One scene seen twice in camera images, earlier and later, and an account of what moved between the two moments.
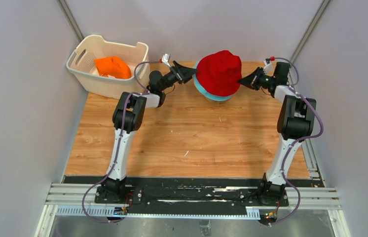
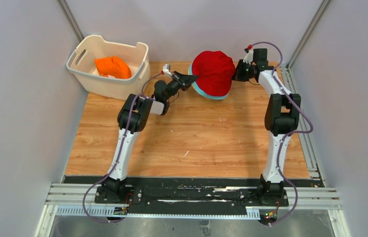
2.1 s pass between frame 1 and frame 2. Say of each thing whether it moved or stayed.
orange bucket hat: stayed
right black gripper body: moved
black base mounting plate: stayed
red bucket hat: moved
